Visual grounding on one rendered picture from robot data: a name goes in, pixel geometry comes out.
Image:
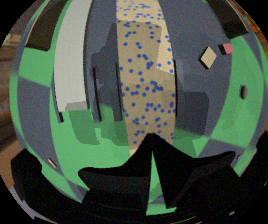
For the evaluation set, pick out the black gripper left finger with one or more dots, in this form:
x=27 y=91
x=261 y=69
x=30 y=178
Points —
x=132 y=178

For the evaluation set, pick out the small red block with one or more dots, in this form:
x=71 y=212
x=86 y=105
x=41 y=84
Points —
x=225 y=48

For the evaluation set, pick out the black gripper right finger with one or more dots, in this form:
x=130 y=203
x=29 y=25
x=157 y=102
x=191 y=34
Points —
x=177 y=171

